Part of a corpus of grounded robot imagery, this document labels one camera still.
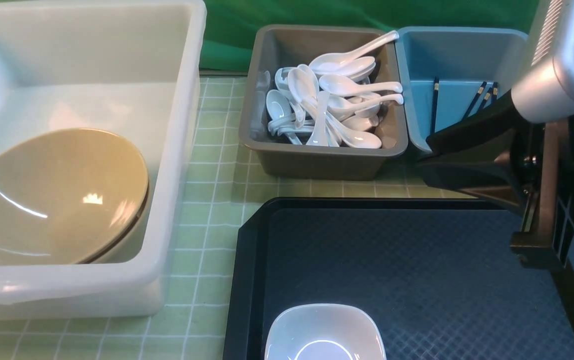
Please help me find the tan bowl in tub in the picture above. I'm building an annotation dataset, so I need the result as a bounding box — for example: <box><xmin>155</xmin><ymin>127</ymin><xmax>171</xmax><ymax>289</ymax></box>
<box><xmin>88</xmin><ymin>184</ymin><xmax>153</xmax><ymax>264</ymax></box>

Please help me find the black serving tray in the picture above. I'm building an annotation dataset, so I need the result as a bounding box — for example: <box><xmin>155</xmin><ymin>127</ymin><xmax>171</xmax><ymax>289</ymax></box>
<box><xmin>223</xmin><ymin>197</ymin><xmax>574</xmax><ymax>360</ymax></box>

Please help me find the white spoon left small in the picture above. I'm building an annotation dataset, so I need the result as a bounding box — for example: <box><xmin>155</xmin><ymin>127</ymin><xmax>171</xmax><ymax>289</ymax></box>
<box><xmin>265</xmin><ymin>89</ymin><xmax>302</xmax><ymax>145</ymax></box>

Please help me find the white spoon front large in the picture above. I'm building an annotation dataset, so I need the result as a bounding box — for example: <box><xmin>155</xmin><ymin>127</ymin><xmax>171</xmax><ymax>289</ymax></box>
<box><xmin>287</xmin><ymin>68</ymin><xmax>382</xmax><ymax>150</ymax></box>

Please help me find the white spoon middle right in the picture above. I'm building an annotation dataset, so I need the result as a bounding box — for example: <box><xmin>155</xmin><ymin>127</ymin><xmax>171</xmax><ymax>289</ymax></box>
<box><xmin>318</xmin><ymin>74</ymin><xmax>403</xmax><ymax>97</ymax></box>

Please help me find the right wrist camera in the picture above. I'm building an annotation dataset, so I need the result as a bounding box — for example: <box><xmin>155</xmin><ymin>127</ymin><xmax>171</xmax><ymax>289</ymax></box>
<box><xmin>510</xmin><ymin>0</ymin><xmax>574</xmax><ymax>124</ymax></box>

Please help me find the green backdrop cloth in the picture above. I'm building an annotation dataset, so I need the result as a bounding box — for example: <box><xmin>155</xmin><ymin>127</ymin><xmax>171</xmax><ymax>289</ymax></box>
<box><xmin>200</xmin><ymin>0</ymin><xmax>538</xmax><ymax>72</ymax></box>

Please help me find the green checkered tablecloth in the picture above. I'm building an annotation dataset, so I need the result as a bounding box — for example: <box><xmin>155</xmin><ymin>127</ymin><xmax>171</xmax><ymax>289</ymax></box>
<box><xmin>0</xmin><ymin>75</ymin><xmax>574</xmax><ymax>360</ymax></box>

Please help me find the large white plastic tub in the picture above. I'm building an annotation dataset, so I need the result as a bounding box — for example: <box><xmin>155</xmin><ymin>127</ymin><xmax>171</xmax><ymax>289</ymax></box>
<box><xmin>0</xmin><ymin>0</ymin><xmax>206</xmax><ymax>321</ymax></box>

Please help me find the white square dish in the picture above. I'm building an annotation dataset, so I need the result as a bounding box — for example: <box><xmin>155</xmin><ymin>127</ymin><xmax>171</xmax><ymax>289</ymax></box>
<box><xmin>263</xmin><ymin>303</ymin><xmax>387</xmax><ymax>360</ymax></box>

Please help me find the white soup spoon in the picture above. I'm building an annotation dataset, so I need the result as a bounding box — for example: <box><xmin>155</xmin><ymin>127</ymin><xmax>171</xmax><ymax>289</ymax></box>
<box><xmin>303</xmin><ymin>90</ymin><xmax>330</xmax><ymax>147</ymax></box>

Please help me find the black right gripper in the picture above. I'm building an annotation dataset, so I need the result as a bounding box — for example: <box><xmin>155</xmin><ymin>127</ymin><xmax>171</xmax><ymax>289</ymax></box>
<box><xmin>416</xmin><ymin>91</ymin><xmax>574</xmax><ymax>271</ymax></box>

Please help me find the white spoon on bin rim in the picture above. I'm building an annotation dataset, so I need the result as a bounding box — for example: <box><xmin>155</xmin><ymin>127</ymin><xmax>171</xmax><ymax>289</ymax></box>
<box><xmin>309</xmin><ymin>30</ymin><xmax>399</xmax><ymax>73</ymax></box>

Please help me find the tan noodle bowl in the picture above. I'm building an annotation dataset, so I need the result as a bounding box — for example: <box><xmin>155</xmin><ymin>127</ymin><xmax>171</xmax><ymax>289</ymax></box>
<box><xmin>0</xmin><ymin>128</ymin><xmax>150</xmax><ymax>266</ymax></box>

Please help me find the blue plastic bin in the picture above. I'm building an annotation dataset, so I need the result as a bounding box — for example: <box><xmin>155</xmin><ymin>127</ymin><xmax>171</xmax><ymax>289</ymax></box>
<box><xmin>396</xmin><ymin>26</ymin><xmax>528</xmax><ymax>154</ymax></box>

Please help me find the grey plastic bin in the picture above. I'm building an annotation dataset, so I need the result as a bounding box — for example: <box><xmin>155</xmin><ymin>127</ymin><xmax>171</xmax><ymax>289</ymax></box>
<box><xmin>239</xmin><ymin>24</ymin><xmax>409</xmax><ymax>182</ymax></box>

